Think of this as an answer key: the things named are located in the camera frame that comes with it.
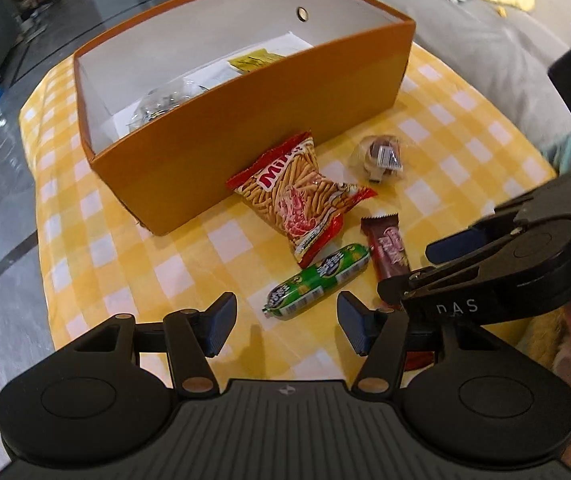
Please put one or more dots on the clear packet with dark pieces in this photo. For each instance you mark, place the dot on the clear packet with dark pieces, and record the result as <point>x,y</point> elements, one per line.
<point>165,102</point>

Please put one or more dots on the red stick snack packet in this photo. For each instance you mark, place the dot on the red stick snack packet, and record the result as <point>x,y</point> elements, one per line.
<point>290,195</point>

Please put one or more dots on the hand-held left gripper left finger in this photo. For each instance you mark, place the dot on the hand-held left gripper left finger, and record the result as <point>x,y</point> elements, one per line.
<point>219,325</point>

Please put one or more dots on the bun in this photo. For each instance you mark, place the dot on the bun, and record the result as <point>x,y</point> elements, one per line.
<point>373,155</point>

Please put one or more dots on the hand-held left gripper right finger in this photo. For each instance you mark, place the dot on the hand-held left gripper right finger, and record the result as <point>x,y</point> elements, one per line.
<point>355,322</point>

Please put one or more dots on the yellow snack packet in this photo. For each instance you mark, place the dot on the yellow snack packet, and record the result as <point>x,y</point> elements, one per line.
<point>255,61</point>

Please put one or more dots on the red sausage packet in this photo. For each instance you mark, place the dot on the red sausage packet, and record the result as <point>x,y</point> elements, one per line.
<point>419,361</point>

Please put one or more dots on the green sausage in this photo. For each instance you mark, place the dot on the green sausage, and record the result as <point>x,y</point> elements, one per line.
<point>315,280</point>

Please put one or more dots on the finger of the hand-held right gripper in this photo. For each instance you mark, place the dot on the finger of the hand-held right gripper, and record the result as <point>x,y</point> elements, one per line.
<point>395,285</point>
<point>453,247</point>

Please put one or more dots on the light teal cloth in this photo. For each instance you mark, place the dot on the light teal cloth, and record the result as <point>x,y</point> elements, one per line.
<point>568,150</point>

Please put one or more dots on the grey sofa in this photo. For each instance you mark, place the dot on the grey sofa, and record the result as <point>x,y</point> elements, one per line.
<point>490,60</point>

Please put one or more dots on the brown chocolate bar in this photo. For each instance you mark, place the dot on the brown chocolate bar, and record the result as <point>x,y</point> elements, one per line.
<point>388,245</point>

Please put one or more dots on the small yellow scrap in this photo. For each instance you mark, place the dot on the small yellow scrap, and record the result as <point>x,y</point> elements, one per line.
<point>501,10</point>

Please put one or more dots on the yellow checked tablecloth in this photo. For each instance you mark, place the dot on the yellow checked tablecloth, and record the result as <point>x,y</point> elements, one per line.
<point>115,270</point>

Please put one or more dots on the orange cardboard box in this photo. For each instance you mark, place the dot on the orange cardboard box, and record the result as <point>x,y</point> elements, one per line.
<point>215,150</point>

